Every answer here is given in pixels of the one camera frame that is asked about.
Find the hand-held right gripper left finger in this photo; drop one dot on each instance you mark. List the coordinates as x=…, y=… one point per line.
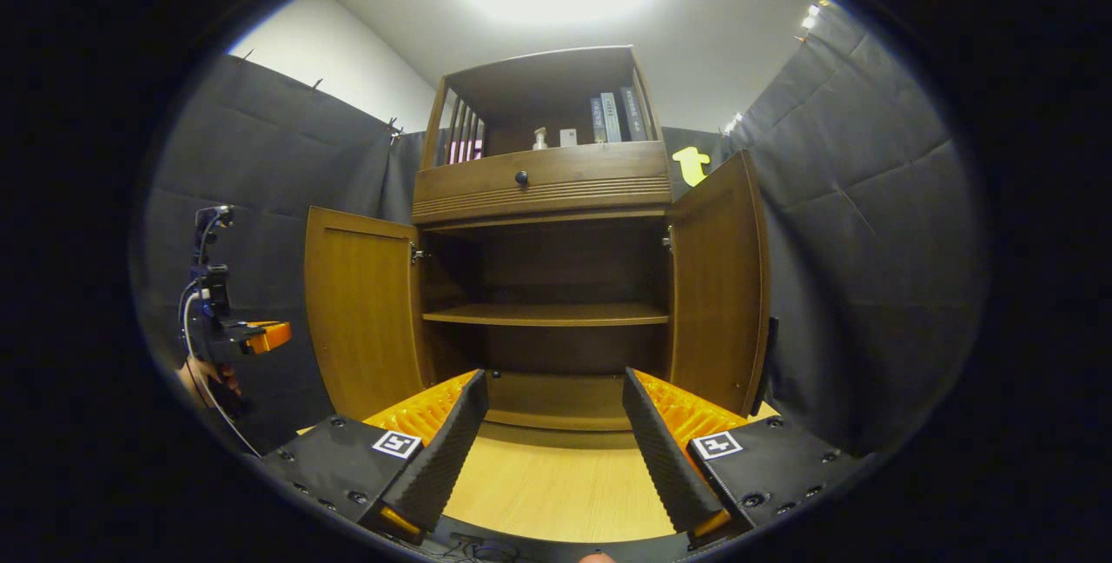
x=452, y=446

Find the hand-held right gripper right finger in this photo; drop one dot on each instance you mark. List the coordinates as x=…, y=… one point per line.
x=665, y=450

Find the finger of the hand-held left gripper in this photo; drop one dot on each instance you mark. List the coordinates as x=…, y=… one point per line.
x=269, y=335

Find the wooden shoe cabinet door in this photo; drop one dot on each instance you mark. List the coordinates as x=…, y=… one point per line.
x=360, y=311
x=717, y=285

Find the wooden double-door shoe cabinet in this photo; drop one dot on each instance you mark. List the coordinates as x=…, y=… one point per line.
x=547, y=314

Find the metal door hinge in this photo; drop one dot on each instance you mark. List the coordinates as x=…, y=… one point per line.
x=418, y=254
x=668, y=239

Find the small pump bottle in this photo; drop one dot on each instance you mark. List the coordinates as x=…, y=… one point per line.
x=539, y=142

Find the small white box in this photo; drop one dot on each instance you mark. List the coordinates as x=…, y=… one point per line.
x=568, y=138

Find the pale grey upright book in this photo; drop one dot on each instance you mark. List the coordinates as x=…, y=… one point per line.
x=612, y=117

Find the dark grey upright book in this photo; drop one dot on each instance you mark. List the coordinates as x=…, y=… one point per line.
x=633, y=114

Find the small ceiling light panel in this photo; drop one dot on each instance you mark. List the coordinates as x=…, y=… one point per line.
x=812, y=18

